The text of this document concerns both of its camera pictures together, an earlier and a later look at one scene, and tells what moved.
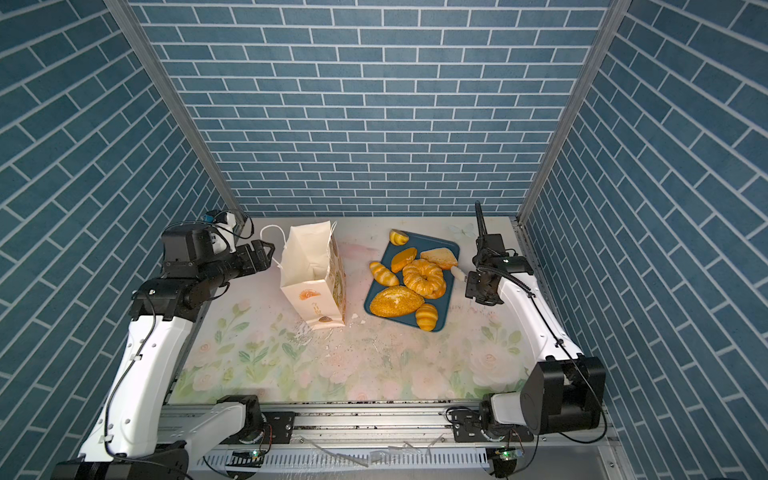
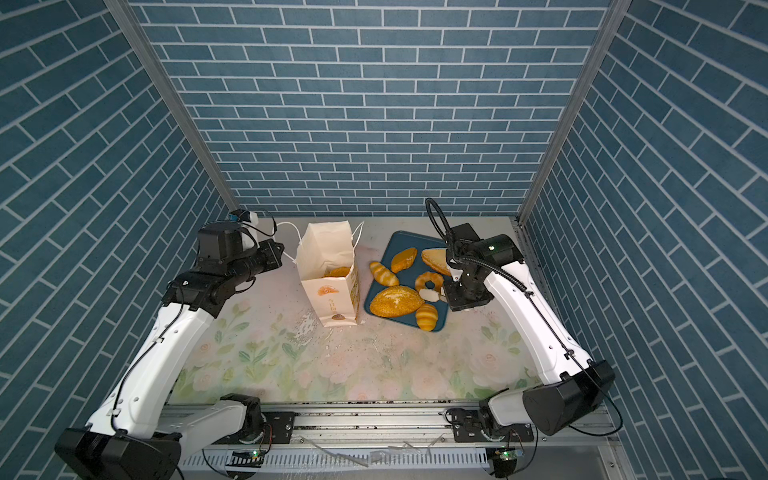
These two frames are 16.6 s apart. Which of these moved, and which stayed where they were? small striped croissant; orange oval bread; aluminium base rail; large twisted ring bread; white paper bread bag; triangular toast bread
Moved: large twisted ring bread; white paper bread bag
Stayed: triangular toast bread; orange oval bread; small striped croissant; aluminium base rail
